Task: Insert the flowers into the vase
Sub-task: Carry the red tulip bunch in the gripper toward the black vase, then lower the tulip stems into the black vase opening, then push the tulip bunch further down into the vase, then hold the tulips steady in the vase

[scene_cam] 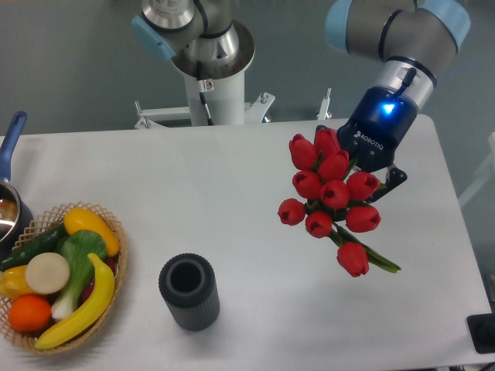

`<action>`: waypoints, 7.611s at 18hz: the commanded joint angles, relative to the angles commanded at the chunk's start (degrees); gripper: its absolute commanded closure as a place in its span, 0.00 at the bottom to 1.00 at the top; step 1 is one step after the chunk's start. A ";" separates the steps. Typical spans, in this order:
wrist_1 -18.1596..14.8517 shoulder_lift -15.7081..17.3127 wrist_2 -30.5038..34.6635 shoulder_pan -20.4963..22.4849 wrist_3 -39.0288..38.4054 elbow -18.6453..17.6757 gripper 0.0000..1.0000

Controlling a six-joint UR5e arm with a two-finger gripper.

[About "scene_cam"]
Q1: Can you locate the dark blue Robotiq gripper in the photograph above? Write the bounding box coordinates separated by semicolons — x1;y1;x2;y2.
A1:
337;87;418;203

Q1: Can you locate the red tulip bouquet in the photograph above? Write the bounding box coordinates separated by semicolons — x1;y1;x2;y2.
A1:
278;126;401;277

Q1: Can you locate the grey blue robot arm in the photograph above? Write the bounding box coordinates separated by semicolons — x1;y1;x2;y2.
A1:
131;1;470;201

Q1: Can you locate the dark grey ribbed vase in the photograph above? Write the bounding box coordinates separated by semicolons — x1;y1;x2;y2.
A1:
158;253;220;332

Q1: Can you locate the black device at edge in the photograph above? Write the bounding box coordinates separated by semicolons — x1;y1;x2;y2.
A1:
466;313;495;354

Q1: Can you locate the red fruit toy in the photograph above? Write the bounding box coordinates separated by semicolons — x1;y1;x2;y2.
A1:
80;257;117;305

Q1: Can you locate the yellow plastic banana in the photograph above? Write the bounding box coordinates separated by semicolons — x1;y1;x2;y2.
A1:
35;253;115;350

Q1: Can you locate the yellow squash toy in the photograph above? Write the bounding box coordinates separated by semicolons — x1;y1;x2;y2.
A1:
63;208;120;257

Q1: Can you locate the green bok choy toy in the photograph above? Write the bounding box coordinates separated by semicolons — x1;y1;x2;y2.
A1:
51;230;107;322

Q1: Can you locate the woven wicker basket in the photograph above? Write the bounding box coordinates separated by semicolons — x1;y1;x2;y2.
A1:
1;202;128;355

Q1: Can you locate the green cucumber toy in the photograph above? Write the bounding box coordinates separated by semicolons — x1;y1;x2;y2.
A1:
1;223;68;271

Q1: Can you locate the beige round disc toy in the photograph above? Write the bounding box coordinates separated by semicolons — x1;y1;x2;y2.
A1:
25;253;70;294

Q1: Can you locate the orange fruit toy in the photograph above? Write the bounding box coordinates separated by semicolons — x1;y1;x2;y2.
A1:
8;294;51;332

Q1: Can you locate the yellow bell pepper toy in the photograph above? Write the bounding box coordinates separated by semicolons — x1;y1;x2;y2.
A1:
1;265;35;300

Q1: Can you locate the white frame at right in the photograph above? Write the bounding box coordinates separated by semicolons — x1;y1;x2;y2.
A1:
458;132;494;208

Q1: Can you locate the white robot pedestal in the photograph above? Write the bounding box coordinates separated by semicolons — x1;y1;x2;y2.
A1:
134;65;334;130

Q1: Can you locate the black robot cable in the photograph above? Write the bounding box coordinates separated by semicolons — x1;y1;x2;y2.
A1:
195;60;215;126

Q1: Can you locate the blue handled saucepan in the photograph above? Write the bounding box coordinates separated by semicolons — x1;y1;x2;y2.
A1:
1;111;32;260

